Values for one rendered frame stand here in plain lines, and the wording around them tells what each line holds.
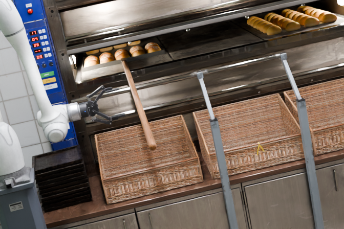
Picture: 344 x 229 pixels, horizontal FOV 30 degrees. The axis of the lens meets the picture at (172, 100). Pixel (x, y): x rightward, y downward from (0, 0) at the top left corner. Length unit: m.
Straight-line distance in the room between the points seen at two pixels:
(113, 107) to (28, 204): 1.13
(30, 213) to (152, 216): 0.82
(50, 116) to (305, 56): 1.76
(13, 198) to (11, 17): 0.82
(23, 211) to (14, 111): 1.07
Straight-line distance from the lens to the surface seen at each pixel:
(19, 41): 3.06
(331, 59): 4.13
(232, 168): 3.61
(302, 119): 3.51
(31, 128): 3.98
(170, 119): 3.94
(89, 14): 3.84
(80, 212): 3.59
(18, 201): 3.01
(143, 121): 2.75
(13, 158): 2.97
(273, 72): 4.03
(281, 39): 4.01
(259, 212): 3.69
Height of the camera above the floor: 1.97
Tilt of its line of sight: 15 degrees down
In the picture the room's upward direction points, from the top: 12 degrees counter-clockwise
